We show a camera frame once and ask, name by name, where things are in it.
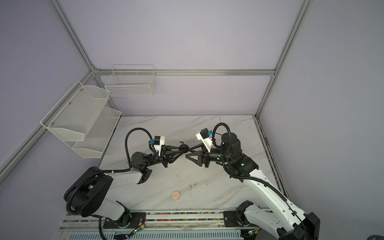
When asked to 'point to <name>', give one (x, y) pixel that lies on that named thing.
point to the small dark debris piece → (181, 142)
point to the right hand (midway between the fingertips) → (188, 153)
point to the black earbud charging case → (184, 148)
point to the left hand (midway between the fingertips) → (183, 151)
